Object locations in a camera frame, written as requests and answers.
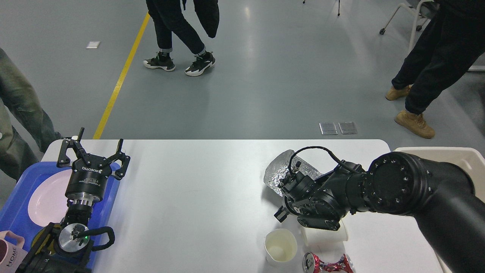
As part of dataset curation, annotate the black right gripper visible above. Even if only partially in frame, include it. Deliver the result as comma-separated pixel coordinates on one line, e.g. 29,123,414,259
274,196,301,223

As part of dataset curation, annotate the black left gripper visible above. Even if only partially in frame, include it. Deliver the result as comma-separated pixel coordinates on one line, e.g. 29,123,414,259
56,128,131,205

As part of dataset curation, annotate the white paper cup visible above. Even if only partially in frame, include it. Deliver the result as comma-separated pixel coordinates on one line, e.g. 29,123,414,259
300,221,349,248
264,228,298,267

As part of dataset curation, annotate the aluminium foil sheet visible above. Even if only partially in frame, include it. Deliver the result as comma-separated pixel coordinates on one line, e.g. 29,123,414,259
264,150,323,197

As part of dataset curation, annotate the pink plate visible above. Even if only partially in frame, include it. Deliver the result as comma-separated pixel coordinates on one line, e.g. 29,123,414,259
27,169,72,227

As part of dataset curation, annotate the pink ribbed mug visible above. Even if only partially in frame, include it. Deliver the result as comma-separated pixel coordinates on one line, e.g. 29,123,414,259
0,231,27,273

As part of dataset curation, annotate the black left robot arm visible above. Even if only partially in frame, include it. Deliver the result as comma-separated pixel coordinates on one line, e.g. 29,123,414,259
17,128,131,273

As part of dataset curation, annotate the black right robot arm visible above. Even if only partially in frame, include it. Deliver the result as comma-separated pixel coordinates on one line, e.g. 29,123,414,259
274,147,485,273

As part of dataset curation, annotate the crushed red soda can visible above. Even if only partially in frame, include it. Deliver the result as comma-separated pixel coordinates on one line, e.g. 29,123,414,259
302,252,356,273

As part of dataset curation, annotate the person in green trousers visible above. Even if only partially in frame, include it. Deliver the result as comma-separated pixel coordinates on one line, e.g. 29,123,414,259
0,49,62,181

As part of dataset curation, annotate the blue plastic tray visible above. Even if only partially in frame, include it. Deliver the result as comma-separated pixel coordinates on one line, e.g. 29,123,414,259
1,162,118,273

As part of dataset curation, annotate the left metal floor socket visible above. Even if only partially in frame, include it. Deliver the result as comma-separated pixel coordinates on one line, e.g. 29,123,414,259
319,122,338,135

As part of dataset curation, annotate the metal floor socket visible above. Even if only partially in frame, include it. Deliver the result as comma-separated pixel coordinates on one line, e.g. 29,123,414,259
319,122,338,135
338,122,358,135

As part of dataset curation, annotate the right metal floor socket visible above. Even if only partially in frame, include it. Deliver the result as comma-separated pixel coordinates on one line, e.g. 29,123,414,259
338,122,358,135

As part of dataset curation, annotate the person in black-white sneakers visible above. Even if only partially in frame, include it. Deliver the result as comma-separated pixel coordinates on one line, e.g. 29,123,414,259
143,0,216,77

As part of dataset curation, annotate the beige plastic bin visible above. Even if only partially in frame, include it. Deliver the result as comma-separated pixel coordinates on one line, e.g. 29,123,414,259
394,147,485,273

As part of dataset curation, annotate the white metal bar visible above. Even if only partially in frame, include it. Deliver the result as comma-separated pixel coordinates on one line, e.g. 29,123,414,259
468,64,485,72

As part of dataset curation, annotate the person in tan boots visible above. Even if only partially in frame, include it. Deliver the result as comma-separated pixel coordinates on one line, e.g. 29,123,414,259
386,0,485,139

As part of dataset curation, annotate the white frame chair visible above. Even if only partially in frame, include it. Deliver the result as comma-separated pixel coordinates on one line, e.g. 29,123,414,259
379,0,439,52

